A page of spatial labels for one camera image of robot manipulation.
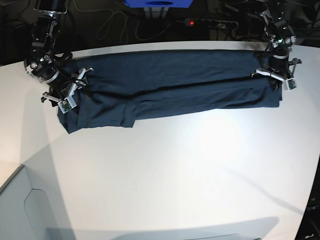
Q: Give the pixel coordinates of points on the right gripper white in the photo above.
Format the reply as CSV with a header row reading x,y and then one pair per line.
x,y
61,90

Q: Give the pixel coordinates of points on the blue box with oval hole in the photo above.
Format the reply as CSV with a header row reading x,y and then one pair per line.
x,y
158,3

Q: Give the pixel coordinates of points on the black power strip red switch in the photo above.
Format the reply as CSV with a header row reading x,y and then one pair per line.
x,y
211,23

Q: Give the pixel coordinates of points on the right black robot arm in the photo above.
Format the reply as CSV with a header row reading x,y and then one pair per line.
x,y
44,65

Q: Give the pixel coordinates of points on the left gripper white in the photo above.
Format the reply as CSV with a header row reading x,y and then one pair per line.
x,y
280,72

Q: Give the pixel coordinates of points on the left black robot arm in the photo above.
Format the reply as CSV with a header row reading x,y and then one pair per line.
x,y
280,35

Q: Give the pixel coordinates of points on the dark blue T-shirt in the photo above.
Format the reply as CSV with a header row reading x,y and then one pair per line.
x,y
127,87

